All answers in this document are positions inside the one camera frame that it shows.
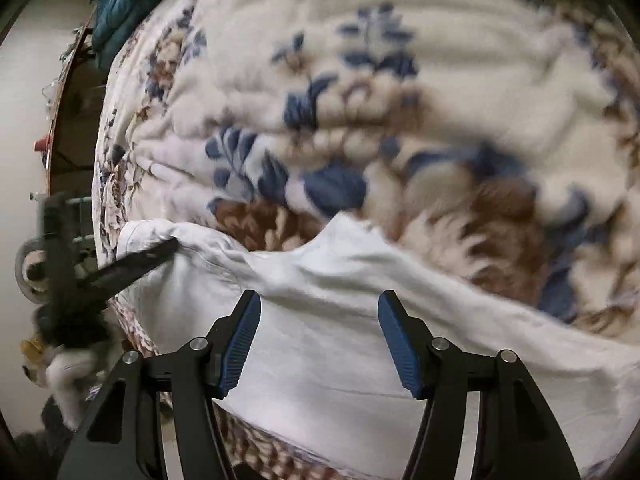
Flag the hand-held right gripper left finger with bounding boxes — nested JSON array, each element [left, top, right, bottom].
[[57, 289, 262, 480]]

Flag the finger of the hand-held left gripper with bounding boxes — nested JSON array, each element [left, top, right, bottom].
[[42, 192, 79, 311], [87, 239, 181, 302]]

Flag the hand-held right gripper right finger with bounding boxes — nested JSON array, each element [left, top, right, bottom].
[[377, 290, 581, 480]]

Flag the white pants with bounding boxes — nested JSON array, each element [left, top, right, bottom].
[[116, 212, 640, 478]]

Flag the green metal rack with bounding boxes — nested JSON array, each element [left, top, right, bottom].
[[65, 195, 97, 263]]

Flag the wooden folding table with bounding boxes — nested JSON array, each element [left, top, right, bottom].
[[45, 15, 103, 196]]

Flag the folded teal quilt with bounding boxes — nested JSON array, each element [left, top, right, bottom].
[[90, 0, 211, 68]]

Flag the floral bed blanket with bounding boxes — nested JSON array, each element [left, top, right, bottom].
[[92, 0, 640, 480]]

